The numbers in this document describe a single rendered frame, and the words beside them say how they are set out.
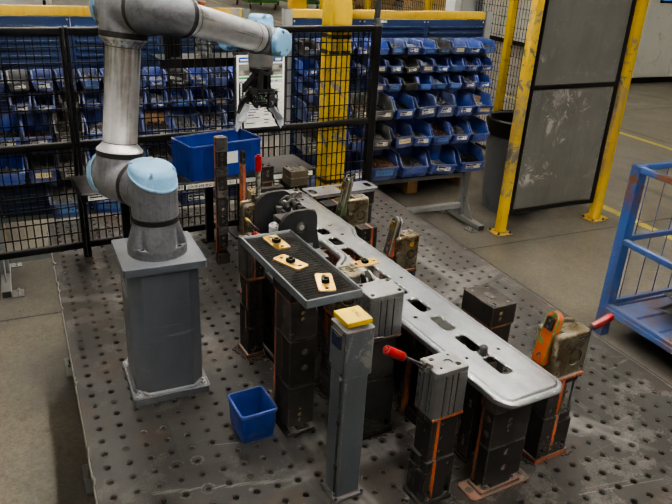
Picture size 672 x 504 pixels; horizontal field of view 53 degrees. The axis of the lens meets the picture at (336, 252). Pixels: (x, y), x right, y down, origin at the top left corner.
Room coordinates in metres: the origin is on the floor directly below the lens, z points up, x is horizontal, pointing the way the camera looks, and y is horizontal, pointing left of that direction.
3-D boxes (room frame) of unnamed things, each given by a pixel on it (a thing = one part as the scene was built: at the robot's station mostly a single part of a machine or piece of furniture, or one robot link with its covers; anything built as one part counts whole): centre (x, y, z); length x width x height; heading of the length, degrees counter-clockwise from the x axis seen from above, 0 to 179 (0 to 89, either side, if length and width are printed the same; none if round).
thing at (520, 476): (1.25, -0.40, 0.84); 0.18 x 0.06 x 0.29; 120
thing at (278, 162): (2.47, 0.54, 1.02); 0.90 x 0.22 x 0.03; 120
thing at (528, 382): (1.78, -0.10, 1.00); 1.38 x 0.22 x 0.02; 30
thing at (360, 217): (2.25, -0.06, 0.87); 0.12 x 0.09 x 0.35; 120
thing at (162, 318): (1.59, 0.46, 0.90); 0.21 x 0.21 x 0.40; 26
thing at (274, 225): (1.78, 0.14, 0.94); 0.18 x 0.13 x 0.49; 30
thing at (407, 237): (1.93, -0.21, 0.87); 0.12 x 0.09 x 0.35; 120
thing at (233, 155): (2.51, 0.47, 1.10); 0.30 x 0.17 x 0.13; 130
